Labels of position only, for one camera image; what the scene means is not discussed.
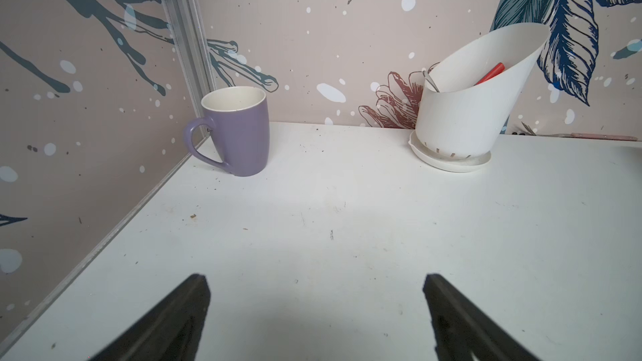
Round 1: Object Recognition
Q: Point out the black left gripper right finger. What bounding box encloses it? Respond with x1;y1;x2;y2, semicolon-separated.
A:
423;274;538;361

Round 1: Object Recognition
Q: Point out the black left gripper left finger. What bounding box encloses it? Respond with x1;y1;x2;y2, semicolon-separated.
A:
92;274;211;361

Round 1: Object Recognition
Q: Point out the purple ceramic mug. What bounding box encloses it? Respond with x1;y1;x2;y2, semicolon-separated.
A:
183;86;270;177

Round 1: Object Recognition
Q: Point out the white slanted utensil holder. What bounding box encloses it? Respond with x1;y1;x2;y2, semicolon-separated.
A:
409;23;551;173

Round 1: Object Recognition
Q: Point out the red handled utensil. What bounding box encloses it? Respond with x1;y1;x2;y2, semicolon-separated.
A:
476;63;506;85

